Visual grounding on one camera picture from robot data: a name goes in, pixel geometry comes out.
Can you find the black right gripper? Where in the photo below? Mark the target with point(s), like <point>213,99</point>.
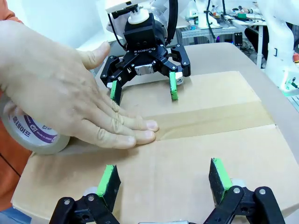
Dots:
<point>140,42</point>

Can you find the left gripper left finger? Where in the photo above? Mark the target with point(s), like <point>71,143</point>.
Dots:
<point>108,189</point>

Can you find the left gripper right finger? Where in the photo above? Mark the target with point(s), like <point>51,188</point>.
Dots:
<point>218,179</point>

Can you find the brown cardboard box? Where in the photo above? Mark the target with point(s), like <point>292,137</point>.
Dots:
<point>187,154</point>

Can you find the clear packing tape roll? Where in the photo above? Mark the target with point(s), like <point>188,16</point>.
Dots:
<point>35,137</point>

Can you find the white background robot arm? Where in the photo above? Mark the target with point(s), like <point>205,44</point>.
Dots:
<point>202,14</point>

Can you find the person's right hand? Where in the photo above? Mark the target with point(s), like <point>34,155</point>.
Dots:
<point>53,88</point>

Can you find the person's left hand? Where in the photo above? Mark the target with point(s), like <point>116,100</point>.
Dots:
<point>11,108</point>

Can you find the clear tape strip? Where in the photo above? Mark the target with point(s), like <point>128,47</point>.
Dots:
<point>210,121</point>

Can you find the white work desk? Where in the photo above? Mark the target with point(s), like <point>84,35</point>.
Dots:
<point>210,31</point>

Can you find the orange shirt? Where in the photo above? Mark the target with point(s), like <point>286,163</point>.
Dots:
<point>14,175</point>

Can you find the green tape roll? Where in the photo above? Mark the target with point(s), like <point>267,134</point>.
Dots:
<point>242,15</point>

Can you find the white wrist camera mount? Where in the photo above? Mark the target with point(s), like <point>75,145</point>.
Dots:
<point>121,5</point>

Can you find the black metal bracket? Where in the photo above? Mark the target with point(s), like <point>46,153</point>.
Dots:
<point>238,39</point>

